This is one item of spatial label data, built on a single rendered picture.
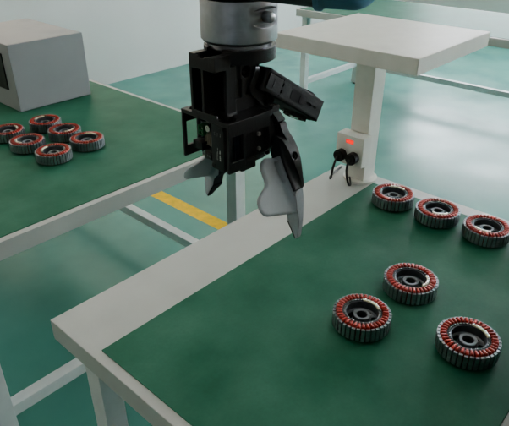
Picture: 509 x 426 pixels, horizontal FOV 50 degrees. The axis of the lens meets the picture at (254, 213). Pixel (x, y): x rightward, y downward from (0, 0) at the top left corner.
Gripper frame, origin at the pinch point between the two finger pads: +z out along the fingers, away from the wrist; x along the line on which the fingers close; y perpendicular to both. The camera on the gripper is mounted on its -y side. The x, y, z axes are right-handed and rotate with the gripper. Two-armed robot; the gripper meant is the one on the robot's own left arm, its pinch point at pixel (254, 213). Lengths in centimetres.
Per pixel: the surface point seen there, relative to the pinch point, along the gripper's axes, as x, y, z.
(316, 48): -37, -59, -3
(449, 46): -13, -73, -5
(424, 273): -1, -53, 37
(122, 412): -40, 0, 67
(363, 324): -0.6, -30.0, 36.4
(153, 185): -85, -44, 42
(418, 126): -144, -326, 115
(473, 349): 17, -38, 37
